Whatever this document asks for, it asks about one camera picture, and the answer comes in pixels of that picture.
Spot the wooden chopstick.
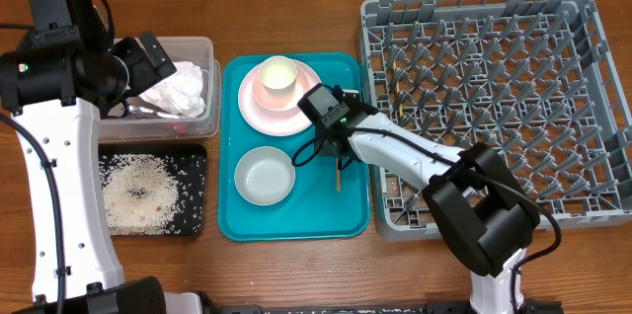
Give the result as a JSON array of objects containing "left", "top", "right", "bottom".
[
  {"left": 392, "top": 60, "right": 403, "bottom": 120},
  {"left": 336, "top": 158, "right": 342, "bottom": 193}
]

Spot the white tissue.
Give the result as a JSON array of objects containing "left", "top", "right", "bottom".
[{"left": 140, "top": 61, "right": 205, "bottom": 118}]

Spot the red snack wrapper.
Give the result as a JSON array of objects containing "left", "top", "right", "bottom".
[{"left": 120, "top": 99, "right": 192, "bottom": 133}]

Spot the grey bowl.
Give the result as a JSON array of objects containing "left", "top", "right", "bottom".
[{"left": 234, "top": 146, "right": 296, "bottom": 206}]

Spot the cooked white rice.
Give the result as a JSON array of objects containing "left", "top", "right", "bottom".
[{"left": 99, "top": 153, "right": 207, "bottom": 236}]

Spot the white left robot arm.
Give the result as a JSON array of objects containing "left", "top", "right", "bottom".
[{"left": 1, "top": 0, "right": 213, "bottom": 313}]

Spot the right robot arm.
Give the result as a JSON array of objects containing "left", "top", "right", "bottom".
[{"left": 297, "top": 84, "right": 540, "bottom": 313}]

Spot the grey dishwasher rack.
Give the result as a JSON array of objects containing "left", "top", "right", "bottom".
[{"left": 359, "top": 0, "right": 631, "bottom": 229}]

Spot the clear plastic bin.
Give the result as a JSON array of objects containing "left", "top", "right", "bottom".
[{"left": 99, "top": 37, "right": 222, "bottom": 143}]

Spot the large pink plate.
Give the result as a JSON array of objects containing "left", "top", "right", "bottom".
[{"left": 238, "top": 59, "right": 321, "bottom": 136}]

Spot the small pink plate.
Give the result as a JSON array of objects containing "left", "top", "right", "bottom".
[{"left": 252, "top": 69, "right": 308, "bottom": 112}]

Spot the cream cup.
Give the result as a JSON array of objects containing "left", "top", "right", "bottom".
[{"left": 259, "top": 55, "right": 297, "bottom": 96}]

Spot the teal plastic tray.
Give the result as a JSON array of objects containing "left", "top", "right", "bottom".
[{"left": 217, "top": 55, "right": 370, "bottom": 241}]

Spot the black tray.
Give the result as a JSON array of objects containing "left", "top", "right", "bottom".
[{"left": 97, "top": 143, "right": 209, "bottom": 238}]

